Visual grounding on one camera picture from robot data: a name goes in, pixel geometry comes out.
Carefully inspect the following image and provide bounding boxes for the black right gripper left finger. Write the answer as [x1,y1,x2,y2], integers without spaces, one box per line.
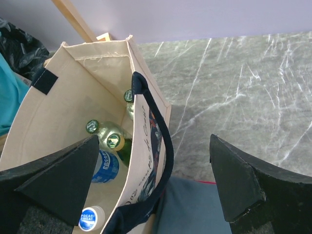
[0,136,99,234]

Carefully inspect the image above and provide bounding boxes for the dark floral hanging garment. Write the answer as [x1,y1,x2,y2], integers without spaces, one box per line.
[0,19,49,80]

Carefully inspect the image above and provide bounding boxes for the red folded cloth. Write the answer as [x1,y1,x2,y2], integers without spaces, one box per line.
[197,180,216,185]

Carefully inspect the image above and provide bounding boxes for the cream canvas tote bag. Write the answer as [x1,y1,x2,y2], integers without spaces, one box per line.
[0,36,174,234]

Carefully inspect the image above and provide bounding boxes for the Pocari Sweat bottle upper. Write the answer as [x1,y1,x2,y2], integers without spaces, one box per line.
[91,150,119,183]

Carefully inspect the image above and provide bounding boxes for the green Perrier glass bottle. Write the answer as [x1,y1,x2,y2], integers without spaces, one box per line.
[107,133,132,167]

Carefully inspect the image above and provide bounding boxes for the turquoise hanging shirt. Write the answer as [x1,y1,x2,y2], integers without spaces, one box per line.
[0,55,29,136]

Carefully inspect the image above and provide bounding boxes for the pocari sweat bottle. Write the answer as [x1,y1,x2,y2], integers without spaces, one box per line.
[91,150,119,183]
[78,206,106,232]

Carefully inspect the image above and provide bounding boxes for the Pocari Sweat bottle lower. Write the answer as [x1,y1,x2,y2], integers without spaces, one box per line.
[78,206,106,232]

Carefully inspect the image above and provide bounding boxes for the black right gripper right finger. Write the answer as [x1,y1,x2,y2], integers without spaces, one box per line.
[210,135,312,234]

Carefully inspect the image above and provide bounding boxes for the clear Chang soda bottle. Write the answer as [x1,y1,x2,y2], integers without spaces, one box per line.
[123,89,134,120]
[85,119,131,151]

